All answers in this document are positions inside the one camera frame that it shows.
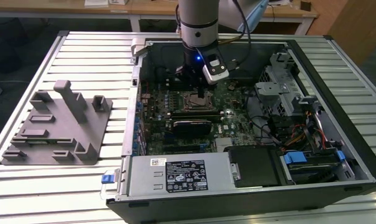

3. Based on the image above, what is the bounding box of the silver CPU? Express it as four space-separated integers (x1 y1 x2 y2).
190 95 210 107

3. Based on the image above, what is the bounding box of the metal socket cover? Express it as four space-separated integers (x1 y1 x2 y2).
185 92 215 109

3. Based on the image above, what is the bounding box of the CPU socket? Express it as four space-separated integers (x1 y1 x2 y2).
182 91 215 110

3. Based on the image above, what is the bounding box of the black RAM slot bank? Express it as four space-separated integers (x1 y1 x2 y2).
171 111 223 123
165 76 218 91

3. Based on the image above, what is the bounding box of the green motherboard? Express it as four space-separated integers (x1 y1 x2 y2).
141 80 261 156

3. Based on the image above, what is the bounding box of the black graphics card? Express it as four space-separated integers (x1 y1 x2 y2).
171 120 214 137

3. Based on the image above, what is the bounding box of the grey metal drive cage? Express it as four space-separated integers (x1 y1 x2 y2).
255 52 321 117

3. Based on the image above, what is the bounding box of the small silver heat sink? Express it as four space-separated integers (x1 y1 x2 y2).
215 137 235 150

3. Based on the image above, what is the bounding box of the black plastic cover box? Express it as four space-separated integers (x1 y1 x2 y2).
227 146 294 189

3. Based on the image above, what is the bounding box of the grey plastic parts rack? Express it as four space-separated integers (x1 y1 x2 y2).
0 80 115 166

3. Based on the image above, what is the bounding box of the hard disk in blue carrier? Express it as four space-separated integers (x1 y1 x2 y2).
282 149 349 185

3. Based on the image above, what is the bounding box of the silver power supply unit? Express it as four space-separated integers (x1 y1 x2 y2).
126 155 239 196

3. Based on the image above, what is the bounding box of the wooden desk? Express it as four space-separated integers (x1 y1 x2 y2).
0 0 321 35

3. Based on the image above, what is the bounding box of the black open PC case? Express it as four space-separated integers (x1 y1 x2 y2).
101 37 376 224

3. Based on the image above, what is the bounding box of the wooden cabinet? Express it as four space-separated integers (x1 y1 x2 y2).
309 0 376 68

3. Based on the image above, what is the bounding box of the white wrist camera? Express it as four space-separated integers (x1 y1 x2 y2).
203 54 231 84

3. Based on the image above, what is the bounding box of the coloured power wire bundle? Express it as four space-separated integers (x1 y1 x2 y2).
278 112 331 152

